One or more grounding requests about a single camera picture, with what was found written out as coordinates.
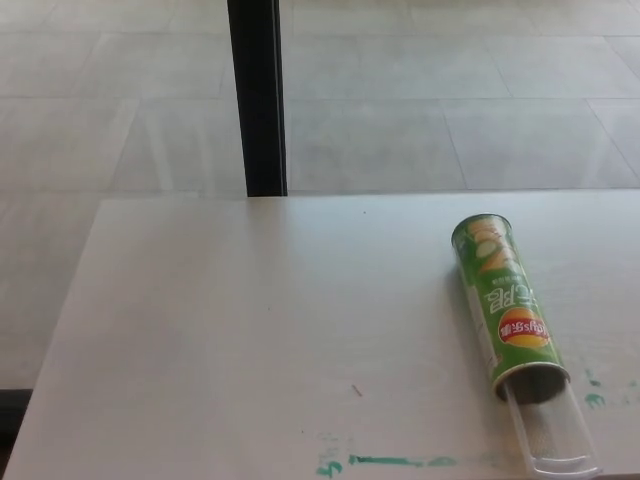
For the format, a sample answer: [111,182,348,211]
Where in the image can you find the black vertical post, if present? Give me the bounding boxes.
[226,0,289,198]

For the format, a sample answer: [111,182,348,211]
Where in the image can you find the green chips can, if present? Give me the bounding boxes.
[451,213,572,406]

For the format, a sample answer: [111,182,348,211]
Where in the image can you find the clear plastic chips tray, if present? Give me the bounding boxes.
[501,378,601,478]

